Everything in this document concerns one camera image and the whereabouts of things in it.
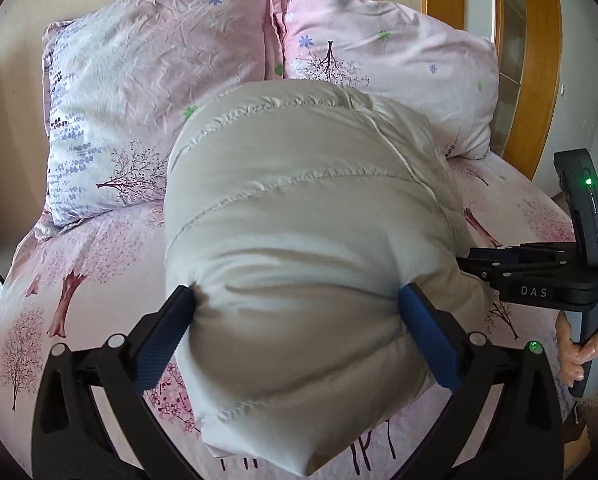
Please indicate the white down jacket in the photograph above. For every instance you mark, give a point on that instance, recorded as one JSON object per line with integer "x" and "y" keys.
{"x": 299, "y": 240}

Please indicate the wooden door frame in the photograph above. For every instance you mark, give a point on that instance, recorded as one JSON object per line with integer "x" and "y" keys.
{"x": 536, "y": 60}

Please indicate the person's right hand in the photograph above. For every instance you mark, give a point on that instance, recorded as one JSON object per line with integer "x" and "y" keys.
{"x": 569, "y": 360}

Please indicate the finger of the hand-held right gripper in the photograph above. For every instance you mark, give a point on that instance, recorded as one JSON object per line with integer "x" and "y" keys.
{"x": 509, "y": 271}
{"x": 524, "y": 252}

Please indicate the pink tree print bed sheet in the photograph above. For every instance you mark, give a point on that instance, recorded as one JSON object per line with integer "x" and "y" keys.
{"x": 84, "y": 255}

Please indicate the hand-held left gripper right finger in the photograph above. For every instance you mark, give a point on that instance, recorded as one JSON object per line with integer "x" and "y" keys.
{"x": 429, "y": 340}

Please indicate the pink floral pillow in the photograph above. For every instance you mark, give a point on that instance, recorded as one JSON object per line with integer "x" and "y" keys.
{"x": 144, "y": 70}
{"x": 404, "y": 75}

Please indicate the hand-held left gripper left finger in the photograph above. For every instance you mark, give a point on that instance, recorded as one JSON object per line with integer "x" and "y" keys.
{"x": 160, "y": 342}

